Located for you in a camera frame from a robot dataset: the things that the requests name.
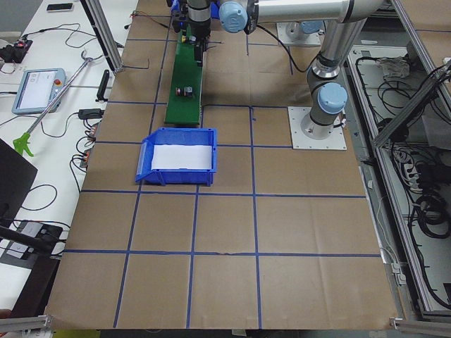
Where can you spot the aluminium frame post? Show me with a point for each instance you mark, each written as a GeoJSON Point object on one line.
{"type": "Point", "coordinates": [99, 24]}

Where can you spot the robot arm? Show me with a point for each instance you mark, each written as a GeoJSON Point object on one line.
{"type": "Point", "coordinates": [195, 15]}
{"type": "Point", "coordinates": [345, 20]}

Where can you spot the black smartphone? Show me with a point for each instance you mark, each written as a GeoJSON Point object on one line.
{"type": "Point", "coordinates": [60, 7]}

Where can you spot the white foam pad left bin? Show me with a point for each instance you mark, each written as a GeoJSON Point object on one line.
{"type": "Point", "coordinates": [175, 157]}

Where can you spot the green conveyor belt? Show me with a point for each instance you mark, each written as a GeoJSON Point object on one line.
{"type": "Point", "coordinates": [186, 72]}

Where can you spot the green handled reach grabber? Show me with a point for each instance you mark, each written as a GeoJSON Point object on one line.
{"type": "Point", "coordinates": [21, 143]}

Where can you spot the blue plastic bin left side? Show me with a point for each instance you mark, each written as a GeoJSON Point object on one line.
{"type": "Point", "coordinates": [172, 136]}

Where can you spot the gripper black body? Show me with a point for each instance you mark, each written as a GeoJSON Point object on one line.
{"type": "Point", "coordinates": [199, 30]}

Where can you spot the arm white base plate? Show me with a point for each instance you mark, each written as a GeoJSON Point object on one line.
{"type": "Point", "coordinates": [304, 33]}
{"type": "Point", "coordinates": [307, 135]}

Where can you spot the teach pendant tablet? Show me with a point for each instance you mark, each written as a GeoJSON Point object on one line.
{"type": "Point", "coordinates": [37, 89]}

